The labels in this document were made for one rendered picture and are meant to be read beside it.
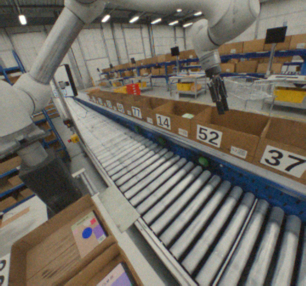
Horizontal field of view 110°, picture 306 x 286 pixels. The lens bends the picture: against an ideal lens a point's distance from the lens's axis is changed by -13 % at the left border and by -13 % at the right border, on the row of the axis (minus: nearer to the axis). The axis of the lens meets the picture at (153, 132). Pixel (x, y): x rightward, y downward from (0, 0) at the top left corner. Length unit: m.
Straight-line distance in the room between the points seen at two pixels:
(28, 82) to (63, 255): 0.83
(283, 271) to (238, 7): 0.90
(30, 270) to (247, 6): 1.28
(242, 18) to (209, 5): 0.11
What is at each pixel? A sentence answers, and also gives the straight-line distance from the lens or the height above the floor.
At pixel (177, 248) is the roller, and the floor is 0.75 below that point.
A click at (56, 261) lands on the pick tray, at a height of 0.76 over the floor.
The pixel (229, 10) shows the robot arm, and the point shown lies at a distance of 0.59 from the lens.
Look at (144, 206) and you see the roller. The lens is 0.77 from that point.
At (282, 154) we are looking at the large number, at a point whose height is 1.00.
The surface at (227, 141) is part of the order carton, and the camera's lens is 0.80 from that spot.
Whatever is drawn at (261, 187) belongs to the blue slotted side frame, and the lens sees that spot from 0.87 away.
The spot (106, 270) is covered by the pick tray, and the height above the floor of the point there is 0.76.
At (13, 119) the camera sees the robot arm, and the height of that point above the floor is 1.31.
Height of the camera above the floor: 1.41
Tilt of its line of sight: 29 degrees down
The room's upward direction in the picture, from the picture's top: 10 degrees counter-clockwise
